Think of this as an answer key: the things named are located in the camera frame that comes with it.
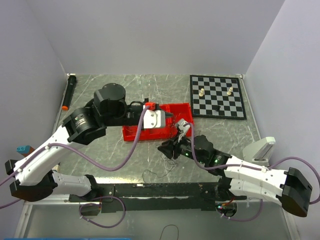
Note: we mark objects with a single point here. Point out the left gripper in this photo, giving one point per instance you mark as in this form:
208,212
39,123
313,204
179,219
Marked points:
168,114

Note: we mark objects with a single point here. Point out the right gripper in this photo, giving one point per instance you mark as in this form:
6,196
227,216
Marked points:
167,148

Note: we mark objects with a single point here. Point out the red three-compartment bin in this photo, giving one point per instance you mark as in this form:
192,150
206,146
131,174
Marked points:
179,111

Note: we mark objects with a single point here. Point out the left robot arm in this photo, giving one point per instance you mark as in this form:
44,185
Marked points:
34,177

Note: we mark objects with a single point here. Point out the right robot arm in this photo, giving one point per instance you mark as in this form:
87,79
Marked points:
287,188

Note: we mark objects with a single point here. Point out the white chess pawn left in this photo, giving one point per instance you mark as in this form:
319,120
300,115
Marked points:
201,92

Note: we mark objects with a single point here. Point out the white chess pawn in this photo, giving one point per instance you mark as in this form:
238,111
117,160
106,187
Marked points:
201,92
230,91

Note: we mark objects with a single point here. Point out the chessboard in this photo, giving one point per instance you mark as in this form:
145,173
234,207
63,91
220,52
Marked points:
215,94

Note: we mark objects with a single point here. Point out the white chess pawn right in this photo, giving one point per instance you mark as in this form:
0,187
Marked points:
230,91

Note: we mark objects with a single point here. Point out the white stand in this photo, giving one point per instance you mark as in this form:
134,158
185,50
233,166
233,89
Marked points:
259,152

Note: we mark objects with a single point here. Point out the black marker orange cap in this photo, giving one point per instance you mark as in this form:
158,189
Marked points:
70,88

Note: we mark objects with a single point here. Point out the blue brown toy block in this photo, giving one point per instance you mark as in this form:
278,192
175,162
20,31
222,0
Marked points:
25,150

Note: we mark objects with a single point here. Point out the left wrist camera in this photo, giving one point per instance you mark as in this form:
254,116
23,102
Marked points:
154,119

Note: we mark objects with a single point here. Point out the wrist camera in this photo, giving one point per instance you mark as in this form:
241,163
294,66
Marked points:
154,119
182,127

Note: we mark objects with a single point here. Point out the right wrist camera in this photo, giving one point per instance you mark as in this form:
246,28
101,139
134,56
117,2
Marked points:
182,127

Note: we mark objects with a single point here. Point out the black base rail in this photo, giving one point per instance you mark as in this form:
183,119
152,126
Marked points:
168,196

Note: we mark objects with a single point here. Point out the aluminium frame rail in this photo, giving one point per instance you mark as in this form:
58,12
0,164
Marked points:
56,199

